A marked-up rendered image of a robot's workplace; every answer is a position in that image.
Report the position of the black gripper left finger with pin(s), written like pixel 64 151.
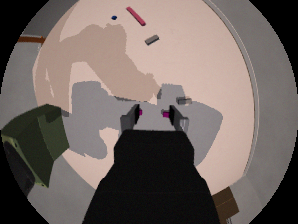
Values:
pixel 131 118

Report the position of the grey rod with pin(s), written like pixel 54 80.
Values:
pixel 184 101
pixel 152 39

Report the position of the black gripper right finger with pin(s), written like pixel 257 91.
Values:
pixel 179 122

